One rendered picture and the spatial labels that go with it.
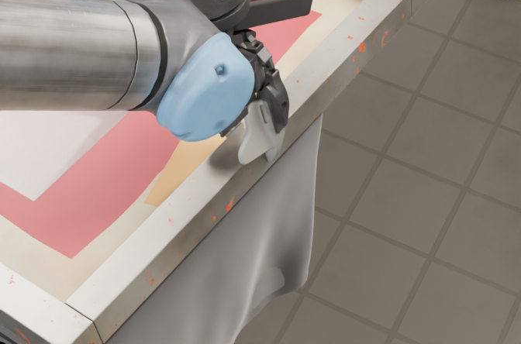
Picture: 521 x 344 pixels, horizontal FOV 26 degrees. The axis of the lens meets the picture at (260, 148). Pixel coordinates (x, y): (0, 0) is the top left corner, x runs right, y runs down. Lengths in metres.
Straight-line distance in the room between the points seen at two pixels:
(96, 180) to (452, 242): 1.40
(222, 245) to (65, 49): 0.72
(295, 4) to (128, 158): 0.25
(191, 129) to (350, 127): 1.84
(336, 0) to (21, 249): 0.46
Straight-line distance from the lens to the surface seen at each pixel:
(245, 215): 1.38
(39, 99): 0.70
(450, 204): 2.51
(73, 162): 1.19
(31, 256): 1.12
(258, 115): 1.06
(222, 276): 1.44
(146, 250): 1.04
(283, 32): 1.27
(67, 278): 1.09
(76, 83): 0.71
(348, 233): 2.44
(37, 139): 1.23
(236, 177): 1.09
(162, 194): 1.13
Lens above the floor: 2.06
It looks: 54 degrees down
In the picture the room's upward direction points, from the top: straight up
